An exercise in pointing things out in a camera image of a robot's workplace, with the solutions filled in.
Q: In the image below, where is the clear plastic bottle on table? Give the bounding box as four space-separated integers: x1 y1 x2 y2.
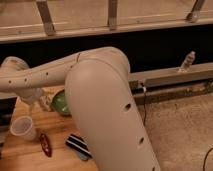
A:
39 95 51 112

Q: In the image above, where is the green ceramic bowl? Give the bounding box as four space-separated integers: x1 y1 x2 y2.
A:
51 90 71 117

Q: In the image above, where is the right metal railing post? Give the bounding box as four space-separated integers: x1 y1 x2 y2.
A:
186 0 205 23

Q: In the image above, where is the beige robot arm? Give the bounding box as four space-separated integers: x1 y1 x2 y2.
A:
0 47 161 171

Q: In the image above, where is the middle metal railing post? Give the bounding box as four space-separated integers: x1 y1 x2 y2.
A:
107 0 118 30

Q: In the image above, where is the dark red oval object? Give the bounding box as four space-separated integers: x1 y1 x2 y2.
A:
39 134 52 157

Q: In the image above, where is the left metal railing post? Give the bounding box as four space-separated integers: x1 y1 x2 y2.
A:
36 0 56 36

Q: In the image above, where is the black white striped object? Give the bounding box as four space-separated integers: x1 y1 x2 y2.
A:
65 134 92 157

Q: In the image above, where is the plastic bottle on ledge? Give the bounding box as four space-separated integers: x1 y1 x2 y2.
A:
178 51 195 73

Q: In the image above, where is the white ceramic cup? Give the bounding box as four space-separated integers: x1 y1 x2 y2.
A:
10 116 37 141

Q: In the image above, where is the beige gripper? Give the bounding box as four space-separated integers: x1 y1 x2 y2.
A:
0 56 46 107

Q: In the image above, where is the wooden table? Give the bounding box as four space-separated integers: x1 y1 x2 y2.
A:
0 105 98 171

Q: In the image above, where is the metal railing post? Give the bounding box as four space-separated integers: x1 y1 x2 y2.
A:
107 0 118 30
36 0 56 36
186 0 205 23

